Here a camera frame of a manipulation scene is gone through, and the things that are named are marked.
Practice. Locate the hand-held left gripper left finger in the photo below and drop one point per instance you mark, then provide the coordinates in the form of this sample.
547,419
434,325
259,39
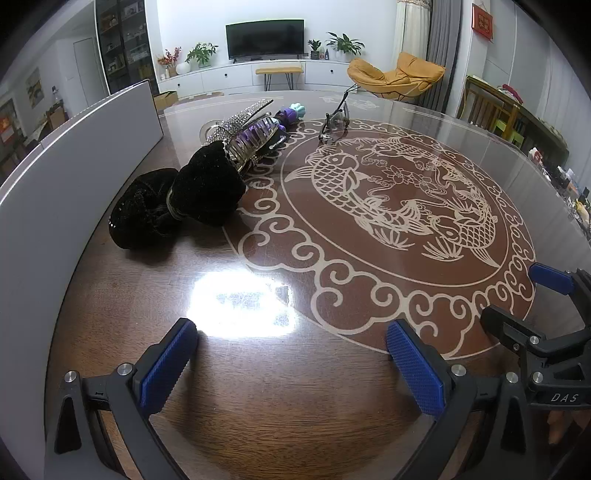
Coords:
168,364

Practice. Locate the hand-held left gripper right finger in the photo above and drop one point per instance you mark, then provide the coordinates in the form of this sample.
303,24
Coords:
415,369

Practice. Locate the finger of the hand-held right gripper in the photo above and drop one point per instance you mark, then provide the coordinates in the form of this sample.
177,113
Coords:
508,327
551,277

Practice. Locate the white panel board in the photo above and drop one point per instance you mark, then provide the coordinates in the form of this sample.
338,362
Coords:
69,161

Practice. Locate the brown patterned desktop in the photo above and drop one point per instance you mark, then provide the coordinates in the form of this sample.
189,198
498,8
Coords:
277,392

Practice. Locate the person's right hand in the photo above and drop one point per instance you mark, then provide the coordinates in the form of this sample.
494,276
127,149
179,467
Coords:
557,424

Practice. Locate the cluttered sideboard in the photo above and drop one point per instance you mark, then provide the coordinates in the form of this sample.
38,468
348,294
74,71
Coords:
549,152

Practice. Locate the black velvet hair bow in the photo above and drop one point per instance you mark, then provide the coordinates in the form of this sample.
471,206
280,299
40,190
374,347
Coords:
207,184

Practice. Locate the purple clear claw clip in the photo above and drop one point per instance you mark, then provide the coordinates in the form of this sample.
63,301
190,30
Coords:
254,143

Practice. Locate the orange lounge chair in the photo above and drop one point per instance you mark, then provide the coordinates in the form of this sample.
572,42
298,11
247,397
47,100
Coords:
406,74

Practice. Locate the grey curtain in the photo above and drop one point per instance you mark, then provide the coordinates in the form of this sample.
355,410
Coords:
445,46

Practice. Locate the rhinestone hair clip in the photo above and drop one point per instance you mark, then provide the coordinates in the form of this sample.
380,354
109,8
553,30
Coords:
240,117

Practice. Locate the eyeglasses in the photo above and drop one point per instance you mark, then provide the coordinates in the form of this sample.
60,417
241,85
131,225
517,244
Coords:
336,122

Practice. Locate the cardboard box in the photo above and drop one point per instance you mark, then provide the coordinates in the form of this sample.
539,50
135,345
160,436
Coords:
166,99

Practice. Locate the purple toy figure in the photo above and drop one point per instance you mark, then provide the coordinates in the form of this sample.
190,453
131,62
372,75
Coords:
291,115

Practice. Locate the covered standing air conditioner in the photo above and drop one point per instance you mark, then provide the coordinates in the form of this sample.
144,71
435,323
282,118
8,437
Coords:
413,32

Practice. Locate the white television cabinet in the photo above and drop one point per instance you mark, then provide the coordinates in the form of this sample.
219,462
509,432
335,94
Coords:
221,76

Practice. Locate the white round vase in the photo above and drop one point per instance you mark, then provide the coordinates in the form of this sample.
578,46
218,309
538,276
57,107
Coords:
183,68

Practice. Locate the red flower arrangement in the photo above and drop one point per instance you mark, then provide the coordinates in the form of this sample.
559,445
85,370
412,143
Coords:
168,60

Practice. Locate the broad-leaf potted plant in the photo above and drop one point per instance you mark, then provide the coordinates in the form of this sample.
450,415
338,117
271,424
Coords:
344,44

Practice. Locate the leafy green potted plant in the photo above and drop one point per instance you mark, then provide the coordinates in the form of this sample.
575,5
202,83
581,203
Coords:
202,53

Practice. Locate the wooden bench black legs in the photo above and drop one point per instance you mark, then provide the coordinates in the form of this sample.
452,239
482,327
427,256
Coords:
279,70

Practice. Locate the dark glass display cabinet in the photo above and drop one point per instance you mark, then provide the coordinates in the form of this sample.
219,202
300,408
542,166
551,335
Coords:
124,46

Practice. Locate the small potted plant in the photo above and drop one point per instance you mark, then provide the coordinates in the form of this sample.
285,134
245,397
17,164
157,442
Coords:
315,48

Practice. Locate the flat screen television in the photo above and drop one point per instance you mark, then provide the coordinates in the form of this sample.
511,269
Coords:
265,39

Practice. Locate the red wall hanging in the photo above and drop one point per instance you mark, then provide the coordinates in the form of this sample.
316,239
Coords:
483,22

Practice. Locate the wall painting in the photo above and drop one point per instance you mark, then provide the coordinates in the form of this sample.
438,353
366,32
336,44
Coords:
33,87

